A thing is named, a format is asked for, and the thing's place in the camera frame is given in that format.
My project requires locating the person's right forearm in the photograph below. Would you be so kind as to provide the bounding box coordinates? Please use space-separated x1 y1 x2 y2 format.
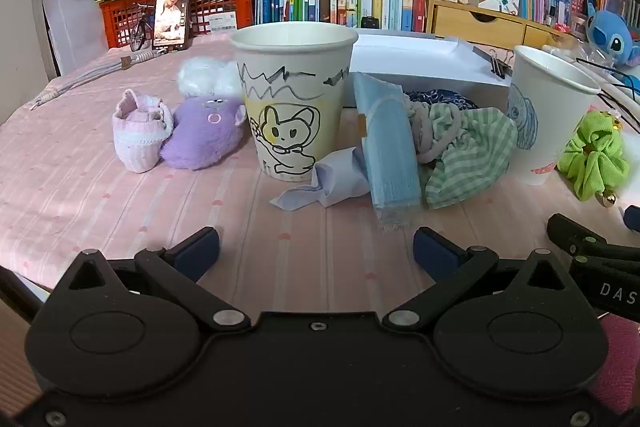
592 314 640 413

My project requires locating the white cardboard box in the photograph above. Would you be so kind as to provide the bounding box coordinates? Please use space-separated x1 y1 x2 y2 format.
349 28 512 108

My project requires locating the blue plush toy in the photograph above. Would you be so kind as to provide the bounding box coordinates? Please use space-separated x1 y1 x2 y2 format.
584 0 640 68

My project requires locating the green checkered cloth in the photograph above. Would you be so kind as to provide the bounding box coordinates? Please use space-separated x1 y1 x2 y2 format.
420 104 519 210

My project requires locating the cat drawing paper cup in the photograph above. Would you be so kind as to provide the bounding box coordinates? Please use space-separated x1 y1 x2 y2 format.
230 22 359 182

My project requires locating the smartphone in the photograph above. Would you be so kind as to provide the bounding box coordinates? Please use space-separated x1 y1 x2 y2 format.
152 0 194 50

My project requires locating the white braided cable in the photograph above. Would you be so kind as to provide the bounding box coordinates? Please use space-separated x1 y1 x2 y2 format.
30 48 168 111

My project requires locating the red plastic crate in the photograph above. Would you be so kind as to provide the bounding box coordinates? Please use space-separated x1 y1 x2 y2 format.
98 0 257 50

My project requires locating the pink white baby sock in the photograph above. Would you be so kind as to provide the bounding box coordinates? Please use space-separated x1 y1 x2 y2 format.
111 89 174 173

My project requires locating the purple plush toy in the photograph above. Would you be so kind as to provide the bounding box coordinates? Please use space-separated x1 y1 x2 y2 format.
160 96 247 170

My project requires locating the pink tablecloth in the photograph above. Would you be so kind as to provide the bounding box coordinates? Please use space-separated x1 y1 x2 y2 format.
0 28 640 305

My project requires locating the miniature bicycle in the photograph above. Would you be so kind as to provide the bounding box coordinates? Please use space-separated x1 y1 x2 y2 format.
129 3 157 52

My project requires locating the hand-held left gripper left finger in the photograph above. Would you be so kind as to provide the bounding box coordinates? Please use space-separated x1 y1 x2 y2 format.
65 227 251 331

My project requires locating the green scrunchie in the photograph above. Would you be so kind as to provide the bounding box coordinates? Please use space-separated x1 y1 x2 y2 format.
557 111 632 202

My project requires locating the white paper bag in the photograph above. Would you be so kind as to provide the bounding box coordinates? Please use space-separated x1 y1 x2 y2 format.
41 0 110 78

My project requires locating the black cable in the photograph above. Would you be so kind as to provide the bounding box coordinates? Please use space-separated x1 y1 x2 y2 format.
575 56 640 120

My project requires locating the blue face mask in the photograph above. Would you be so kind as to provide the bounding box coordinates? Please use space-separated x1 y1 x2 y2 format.
353 73 423 230

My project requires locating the wooden desk organizer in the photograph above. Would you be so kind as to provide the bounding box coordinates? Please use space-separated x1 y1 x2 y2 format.
425 0 576 52

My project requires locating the dark blue floral pouch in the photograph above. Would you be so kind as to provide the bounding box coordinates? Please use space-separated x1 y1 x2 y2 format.
404 89 481 112

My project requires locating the light blue cloth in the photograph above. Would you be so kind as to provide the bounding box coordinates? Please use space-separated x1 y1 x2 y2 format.
270 147 372 210

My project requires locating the white fluffy pompom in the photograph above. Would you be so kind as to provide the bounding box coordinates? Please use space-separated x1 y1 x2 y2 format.
177 56 243 98

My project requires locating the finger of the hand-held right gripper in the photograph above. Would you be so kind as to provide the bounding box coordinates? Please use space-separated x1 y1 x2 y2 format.
547 213 640 260

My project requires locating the blue drawing paper cup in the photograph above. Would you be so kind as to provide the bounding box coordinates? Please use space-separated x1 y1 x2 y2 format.
506 45 602 186

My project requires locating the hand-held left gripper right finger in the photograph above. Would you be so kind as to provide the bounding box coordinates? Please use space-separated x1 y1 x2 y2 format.
384 227 571 331

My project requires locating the black binder clip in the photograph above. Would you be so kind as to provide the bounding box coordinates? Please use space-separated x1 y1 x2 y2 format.
472 47 516 80

